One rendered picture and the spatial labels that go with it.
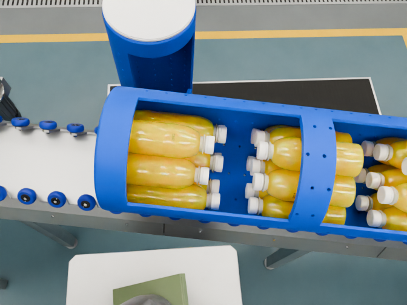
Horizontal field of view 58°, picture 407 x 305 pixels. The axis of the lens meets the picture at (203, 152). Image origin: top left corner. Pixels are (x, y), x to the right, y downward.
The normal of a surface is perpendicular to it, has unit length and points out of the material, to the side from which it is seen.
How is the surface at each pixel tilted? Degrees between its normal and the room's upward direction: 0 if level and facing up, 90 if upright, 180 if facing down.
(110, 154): 28
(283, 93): 0
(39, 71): 0
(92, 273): 0
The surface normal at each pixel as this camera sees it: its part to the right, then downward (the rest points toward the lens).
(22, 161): 0.06, -0.40
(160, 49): 0.29, 0.89
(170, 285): -0.66, -0.21
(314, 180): 0.00, 0.11
